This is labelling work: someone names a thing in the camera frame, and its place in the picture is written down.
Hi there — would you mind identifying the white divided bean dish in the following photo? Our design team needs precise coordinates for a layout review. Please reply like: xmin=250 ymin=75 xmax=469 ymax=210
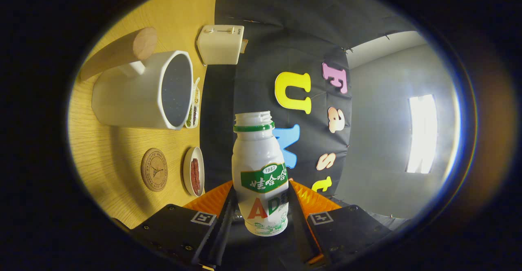
xmin=185 ymin=77 xmax=201 ymax=129

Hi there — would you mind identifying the white cup wooden handle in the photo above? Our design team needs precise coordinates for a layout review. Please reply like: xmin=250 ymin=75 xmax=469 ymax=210
xmin=80 ymin=27 xmax=194 ymax=131

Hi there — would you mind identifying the wooden table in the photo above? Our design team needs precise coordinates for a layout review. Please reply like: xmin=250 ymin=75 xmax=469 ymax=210
xmin=67 ymin=0 xmax=223 ymax=230

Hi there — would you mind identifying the black backdrop cloth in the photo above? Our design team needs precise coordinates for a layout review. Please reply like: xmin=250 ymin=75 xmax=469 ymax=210
xmin=199 ymin=0 xmax=418 ymax=271

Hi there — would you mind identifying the round wooden coaster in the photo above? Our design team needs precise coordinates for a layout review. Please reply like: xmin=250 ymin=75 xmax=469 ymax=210
xmin=141 ymin=148 xmax=168 ymax=192

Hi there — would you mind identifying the white juice bottle green label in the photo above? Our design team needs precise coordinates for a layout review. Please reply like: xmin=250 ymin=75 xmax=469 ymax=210
xmin=231 ymin=111 xmax=291 ymax=237

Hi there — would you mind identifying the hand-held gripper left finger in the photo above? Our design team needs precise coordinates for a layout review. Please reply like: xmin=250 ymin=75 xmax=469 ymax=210
xmin=130 ymin=180 xmax=238 ymax=269

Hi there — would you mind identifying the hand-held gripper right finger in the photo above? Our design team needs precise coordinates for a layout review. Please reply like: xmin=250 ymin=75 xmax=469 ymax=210
xmin=288 ymin=179 xmax=392 ymax=268

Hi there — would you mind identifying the white round plate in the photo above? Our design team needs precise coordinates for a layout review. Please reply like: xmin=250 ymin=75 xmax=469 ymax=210
xmin=183 ymin=147 xmax=205 ymax=197

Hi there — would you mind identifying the white toaster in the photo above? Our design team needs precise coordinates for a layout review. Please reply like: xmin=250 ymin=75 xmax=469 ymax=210
xmin=197 ymin=25 xmax=244 ymax=65

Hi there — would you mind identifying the ceiling light panel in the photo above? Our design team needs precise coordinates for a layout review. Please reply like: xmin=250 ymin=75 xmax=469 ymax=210
xmin=406 ymin=95 xmax=438 ymax=174

